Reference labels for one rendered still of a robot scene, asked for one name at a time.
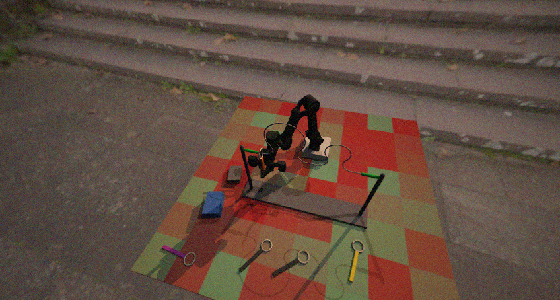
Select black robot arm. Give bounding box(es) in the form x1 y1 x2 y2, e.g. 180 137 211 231
263 94 324 160

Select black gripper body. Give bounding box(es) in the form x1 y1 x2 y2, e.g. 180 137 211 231
248 153 286 172

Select yellow handle with tan loop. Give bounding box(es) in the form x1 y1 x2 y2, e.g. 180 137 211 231
349 239 365 282

